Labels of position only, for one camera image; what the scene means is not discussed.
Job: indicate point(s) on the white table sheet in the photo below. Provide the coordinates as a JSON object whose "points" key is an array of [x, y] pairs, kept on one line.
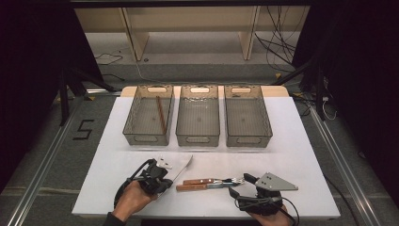
{"points": [[204, 207]]}

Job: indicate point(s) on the short aluminium rail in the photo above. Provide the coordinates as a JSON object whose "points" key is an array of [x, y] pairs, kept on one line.
{"points": [[103, 92]]}

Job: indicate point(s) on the long aluminium rail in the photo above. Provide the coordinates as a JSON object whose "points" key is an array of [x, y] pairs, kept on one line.
{"points": [[40, 175], [342, 163]]}

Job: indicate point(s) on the black metal stand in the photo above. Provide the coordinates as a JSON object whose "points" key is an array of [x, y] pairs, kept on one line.
{"points": [[319, 94], [64, 100]]}

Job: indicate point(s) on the light wooden shelf unit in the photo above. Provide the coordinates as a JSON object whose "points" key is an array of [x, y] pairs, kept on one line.
{"points": [[188, 19]]}

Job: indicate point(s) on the person's right hand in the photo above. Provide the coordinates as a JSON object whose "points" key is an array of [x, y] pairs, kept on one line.
{"points": [[276, 220]]}

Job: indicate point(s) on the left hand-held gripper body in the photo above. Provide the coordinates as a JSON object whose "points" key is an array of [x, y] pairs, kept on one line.
{"points": [[153, 179]]}

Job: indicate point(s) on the translucent grey plastic bin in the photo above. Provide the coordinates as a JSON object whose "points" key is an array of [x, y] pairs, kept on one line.
{"points": [[141, 116], [198, 117], [247, 117]]}

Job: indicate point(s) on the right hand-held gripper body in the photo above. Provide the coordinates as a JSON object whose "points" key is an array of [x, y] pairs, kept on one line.
{"points": [[262, 202]]}

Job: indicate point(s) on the black curtain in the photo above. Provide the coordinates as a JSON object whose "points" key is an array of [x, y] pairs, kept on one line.
{"points": [[31, 78], [360, 78]]}

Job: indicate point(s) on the brown wooden chopstick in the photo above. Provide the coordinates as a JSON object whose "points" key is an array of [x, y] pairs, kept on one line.
{"points": [[162, 121], [159, 109]]}

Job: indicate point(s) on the person's left hand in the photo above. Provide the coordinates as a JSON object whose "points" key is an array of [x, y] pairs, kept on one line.
{"points": [[131, 198]]}

